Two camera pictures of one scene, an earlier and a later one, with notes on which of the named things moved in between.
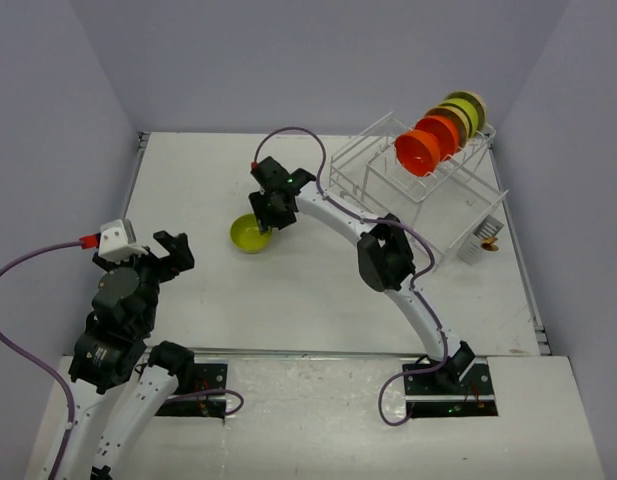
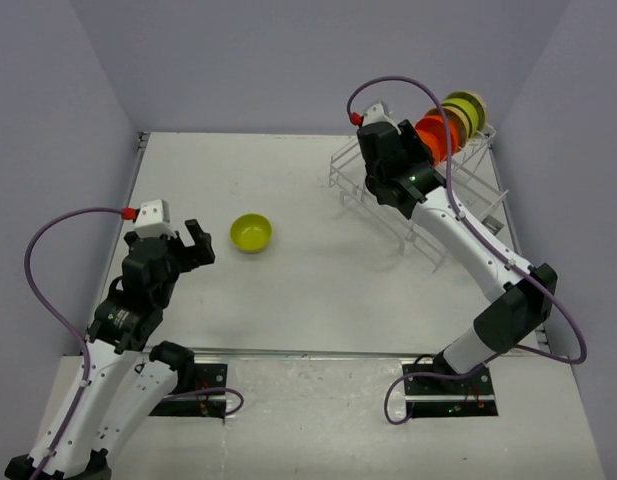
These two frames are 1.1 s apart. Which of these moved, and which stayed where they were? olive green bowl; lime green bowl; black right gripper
Moved: black right gripper
Stayed: olive green bowl; lime green bowl
